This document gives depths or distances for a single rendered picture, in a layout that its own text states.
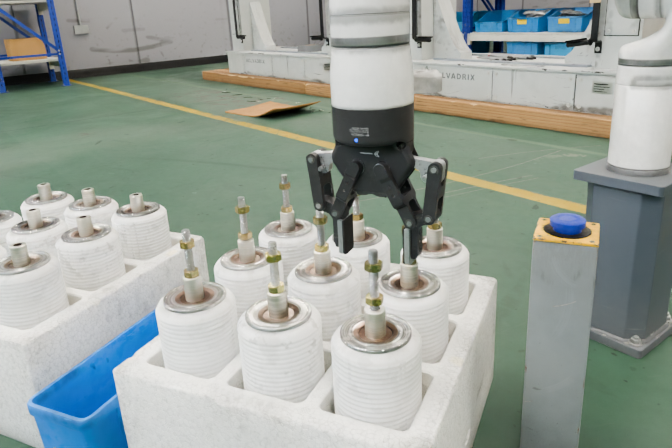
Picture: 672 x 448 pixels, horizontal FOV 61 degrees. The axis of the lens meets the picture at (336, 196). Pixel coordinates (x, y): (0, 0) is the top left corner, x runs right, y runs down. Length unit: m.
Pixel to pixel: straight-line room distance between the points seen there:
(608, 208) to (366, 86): 0.63
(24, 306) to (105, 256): 0.14
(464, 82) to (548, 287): 2.49
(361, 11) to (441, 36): 2.98
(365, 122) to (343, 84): 0.04
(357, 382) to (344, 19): 0.35
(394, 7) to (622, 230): 0.65
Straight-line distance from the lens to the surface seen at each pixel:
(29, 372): 0.90
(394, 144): 0.51
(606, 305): 1.10
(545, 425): 0.83
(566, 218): 0.72
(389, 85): 0.49
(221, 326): 0.70
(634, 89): 1.00
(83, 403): 0.93
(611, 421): 0.95
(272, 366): 0.64
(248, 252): 0.79
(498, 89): 3.01
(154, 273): 1.02
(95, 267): 0.98
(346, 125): 0.50
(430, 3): 3.47
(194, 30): 7.34
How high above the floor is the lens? 0.58
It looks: 18 degrees down
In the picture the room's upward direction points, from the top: 3 degrees counter-clockwise
